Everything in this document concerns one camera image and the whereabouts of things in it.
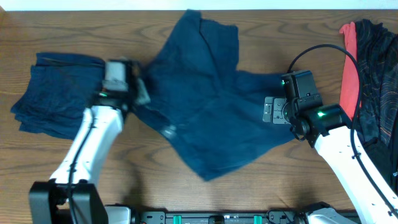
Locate dark blue denim shorts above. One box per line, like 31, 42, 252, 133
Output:
135, 10, 293, 180

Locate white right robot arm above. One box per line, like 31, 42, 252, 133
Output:
263, 97, 397, 223

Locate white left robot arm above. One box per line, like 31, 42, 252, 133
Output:
29, 59, 150, 224

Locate folded dark blue garment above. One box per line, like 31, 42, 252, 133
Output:
11, 52, 105, 139

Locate red cloth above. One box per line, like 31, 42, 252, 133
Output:
339, 22, 359, 119

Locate black patterned garment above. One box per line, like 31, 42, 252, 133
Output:
355, 19, 397, 192

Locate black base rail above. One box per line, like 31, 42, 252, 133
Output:
104, 202, 361, 224

